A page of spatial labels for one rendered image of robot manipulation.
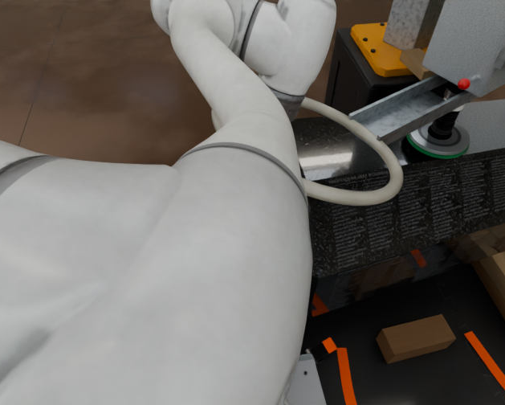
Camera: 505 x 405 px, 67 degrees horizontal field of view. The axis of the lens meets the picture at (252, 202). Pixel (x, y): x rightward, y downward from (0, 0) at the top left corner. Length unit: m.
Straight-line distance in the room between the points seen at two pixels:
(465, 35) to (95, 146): 2.34
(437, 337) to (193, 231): 1.85
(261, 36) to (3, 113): 3.05
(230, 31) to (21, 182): 0.49
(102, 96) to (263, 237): 3.26
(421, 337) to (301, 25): 1.56
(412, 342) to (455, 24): 1.27
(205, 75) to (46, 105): 3.09
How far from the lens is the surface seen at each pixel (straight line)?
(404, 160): 1.50
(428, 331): 1.97
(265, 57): 0.65
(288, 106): 0.68
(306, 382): 1.00
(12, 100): 3.67
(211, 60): 0.44
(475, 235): 1.70
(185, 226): 0.16
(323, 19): 0.64
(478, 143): 1.70
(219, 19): 0.62
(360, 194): 0.80
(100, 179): 0.18
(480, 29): 1.29
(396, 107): 1.30
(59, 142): 3.08
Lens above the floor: 1.81
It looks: 50 degrees down
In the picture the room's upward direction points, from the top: straight up
